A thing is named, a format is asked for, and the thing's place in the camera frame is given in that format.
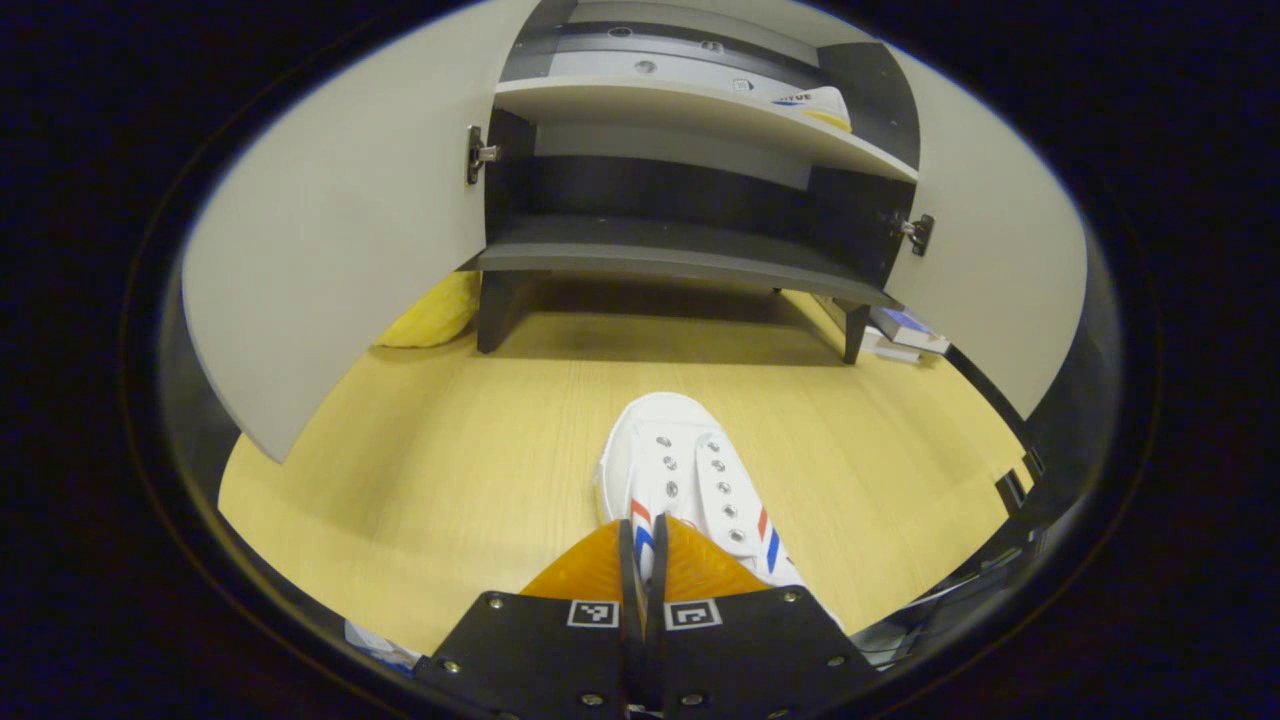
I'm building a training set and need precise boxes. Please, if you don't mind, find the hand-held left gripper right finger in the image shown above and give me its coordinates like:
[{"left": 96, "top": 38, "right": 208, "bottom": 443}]
[{"left": 640, "top": 513, "right": 881, "bottom": 716}]

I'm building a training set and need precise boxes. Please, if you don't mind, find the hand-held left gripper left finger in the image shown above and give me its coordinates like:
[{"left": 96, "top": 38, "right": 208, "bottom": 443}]
[{"left": 412, "top": 517, "right": 641, "bottom": 716}]

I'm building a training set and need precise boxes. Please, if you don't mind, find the white striped shoe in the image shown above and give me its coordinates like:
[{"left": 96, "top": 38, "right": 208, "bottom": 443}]
[
  {"left": 770, "top": 85, "right": 854, "bottom": 133},
  {"left": 595, "top": 392, "right": 846, "bottom": 631}
]

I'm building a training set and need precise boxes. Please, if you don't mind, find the grey shoe cabinet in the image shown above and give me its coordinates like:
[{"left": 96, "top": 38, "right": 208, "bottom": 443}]
[{"left": 465, "top": 0, "right": 921, "bottom": 366}]

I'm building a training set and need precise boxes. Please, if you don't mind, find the grey cabinet door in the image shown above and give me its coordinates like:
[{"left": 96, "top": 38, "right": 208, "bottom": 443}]
[
  {"left": 885, "top": 45, "right": 1089, "bottom": 421},
  {"left": 180, "top": 0, "right": 541, "bottom": 464}
]

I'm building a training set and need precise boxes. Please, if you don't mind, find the metal door hinge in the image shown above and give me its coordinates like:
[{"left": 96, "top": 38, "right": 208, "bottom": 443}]
[
  {"left": 465, "top": 125, "right": 501, "bottom": 186},
  {"left": 893, "top": 213, "right": 936, "bottom": 258}
]

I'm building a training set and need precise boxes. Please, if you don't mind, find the white and blue object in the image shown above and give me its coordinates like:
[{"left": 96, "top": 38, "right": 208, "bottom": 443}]
[{"left": 345, "top": 620, "right": 423, "bottom": 673}]

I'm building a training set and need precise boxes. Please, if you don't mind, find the white book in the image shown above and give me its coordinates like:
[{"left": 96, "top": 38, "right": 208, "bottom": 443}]
[{"left": 860, "top": 328, "right": 923, "bottom": 363}]

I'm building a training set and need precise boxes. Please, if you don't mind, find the blue book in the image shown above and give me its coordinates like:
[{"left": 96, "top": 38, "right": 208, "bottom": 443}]
[{"left": 872, "top": 305, "right": 951, "bottom": 357}]

